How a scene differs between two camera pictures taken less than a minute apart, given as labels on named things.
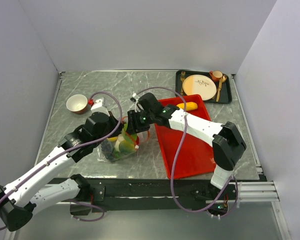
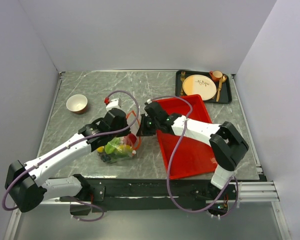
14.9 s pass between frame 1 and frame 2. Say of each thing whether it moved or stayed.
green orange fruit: moved
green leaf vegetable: moved
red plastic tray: stayed
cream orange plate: stayed
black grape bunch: moved
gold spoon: stayed
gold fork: stayed
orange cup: stayed
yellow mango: moved
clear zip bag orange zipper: stayed
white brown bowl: stayed
